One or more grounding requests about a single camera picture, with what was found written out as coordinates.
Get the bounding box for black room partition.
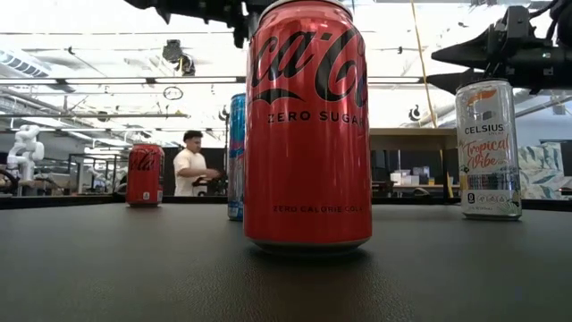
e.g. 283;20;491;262
163;146;229;197

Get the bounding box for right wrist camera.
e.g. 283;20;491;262
486;4;535;49

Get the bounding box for white box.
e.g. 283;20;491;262
391;168;415;187

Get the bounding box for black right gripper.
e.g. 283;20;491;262
425;38;572;95

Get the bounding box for long ceiling light bar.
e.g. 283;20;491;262
0;75;425;87

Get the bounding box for blue Red Bull can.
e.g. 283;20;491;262
226;92;248;223

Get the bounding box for leaf-pattern cloth panel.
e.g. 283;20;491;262
517;141;565;200

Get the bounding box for Celsius Tropical Vibe can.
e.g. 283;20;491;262
454;79;523;222

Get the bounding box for black ceiling cable reel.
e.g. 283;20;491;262
161;38;197;77

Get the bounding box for wooden shelf black legs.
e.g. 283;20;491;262
369;127;459;202

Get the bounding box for person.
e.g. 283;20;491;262
172;130;221;198

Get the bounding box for red Coca-Cola Zero can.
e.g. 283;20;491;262
243;0;374;257
125;142;165;208

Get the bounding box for white ceiling air duct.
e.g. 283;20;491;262
0;48;50;80

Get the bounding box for black aluminium table frame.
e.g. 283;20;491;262
0;191;572;211

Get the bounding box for gray ceiling pipe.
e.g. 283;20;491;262
0;112;191;119

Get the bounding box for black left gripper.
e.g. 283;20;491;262
123;0;268;49

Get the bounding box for black metal stand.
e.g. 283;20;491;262
217;105;231;198

